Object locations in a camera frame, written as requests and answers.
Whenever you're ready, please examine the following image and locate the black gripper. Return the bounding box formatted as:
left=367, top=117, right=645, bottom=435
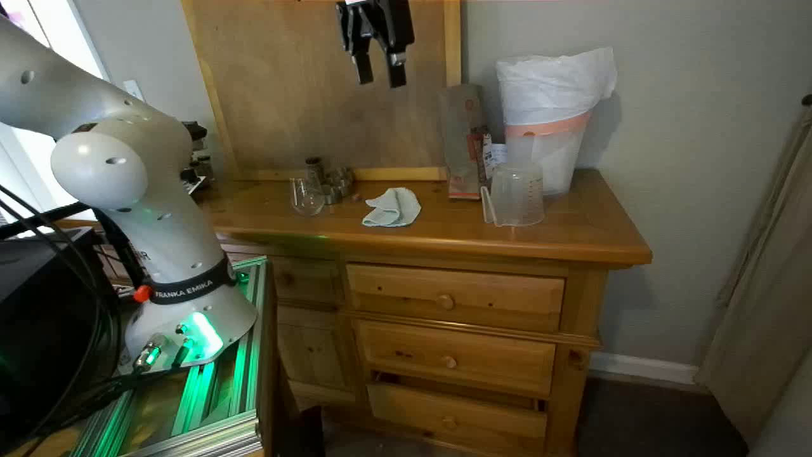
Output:
left=337, top=0, right=413, bottom=90

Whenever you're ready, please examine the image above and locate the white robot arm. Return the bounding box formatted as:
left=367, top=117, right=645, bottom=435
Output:
left=0, top=19, right=257, bottom=371

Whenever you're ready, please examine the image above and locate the wooden back board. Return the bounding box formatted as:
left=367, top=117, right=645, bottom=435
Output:
left=179, top=0, right=461, bottom=180

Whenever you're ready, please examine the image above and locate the light blue cloth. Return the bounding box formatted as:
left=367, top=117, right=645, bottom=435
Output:
left=362, top=189, right=421, bottom=230

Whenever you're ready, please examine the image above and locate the clear glass bowl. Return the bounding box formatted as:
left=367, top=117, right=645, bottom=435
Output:
left=290, top=174, right=325, bottom=216

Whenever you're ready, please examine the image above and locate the white lined trash bin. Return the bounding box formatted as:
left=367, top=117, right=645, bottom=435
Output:
left=495, top=49, right=617, bottom=195

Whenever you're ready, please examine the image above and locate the clear plastic cup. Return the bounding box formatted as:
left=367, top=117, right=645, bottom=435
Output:
left=489, top=165, right=542, bottom=226

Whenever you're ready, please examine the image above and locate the wooden dresser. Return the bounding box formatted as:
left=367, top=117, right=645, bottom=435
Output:
left=202, top=170, right=653, bottom=457

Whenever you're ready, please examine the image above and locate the beige curtain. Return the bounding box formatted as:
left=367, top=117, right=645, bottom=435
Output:
left=698, top=96, right=812, bottom=444

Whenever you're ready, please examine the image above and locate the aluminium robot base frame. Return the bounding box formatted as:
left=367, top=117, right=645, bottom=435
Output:
left=68, top=256, right=268, bottom=457

